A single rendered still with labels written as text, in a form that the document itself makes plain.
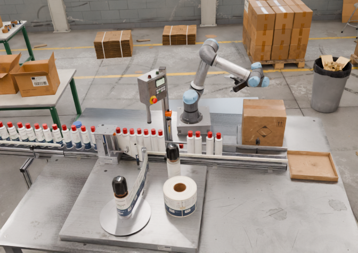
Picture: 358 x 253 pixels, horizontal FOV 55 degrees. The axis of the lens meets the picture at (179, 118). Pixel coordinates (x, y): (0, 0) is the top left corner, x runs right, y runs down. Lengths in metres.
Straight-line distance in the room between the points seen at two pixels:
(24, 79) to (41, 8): 4.59
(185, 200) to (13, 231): 1.06
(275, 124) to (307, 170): 0.38
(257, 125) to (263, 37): 3.15
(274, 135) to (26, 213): 1.77
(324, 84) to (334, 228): 2.63
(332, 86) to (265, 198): 2.55
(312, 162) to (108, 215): 1.45
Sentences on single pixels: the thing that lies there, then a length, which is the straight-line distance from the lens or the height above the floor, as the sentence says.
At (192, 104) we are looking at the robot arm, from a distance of 2.71.
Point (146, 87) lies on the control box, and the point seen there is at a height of 1.43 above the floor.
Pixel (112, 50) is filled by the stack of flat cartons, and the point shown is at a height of 0.15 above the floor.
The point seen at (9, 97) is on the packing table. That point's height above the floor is 0.78.
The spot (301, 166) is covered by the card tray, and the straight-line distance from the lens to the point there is 2.59.
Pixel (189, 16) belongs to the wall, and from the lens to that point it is 7.73.
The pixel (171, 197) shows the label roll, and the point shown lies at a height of 1.02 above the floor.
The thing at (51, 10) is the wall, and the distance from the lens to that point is 8.16.
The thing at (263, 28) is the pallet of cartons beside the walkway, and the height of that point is 0.67.
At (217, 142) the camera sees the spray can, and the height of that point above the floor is 1.03.
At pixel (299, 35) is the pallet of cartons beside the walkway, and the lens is 5.73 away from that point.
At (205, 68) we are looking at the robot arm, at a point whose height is 1.33.
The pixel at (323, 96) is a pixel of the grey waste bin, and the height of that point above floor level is 0.25.
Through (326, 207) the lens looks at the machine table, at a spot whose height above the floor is 0.83.
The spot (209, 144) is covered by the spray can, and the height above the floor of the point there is 1.00.
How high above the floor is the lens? 2.50
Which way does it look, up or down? 34 degrees down
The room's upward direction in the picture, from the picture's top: 3 degrees counter-clockwise
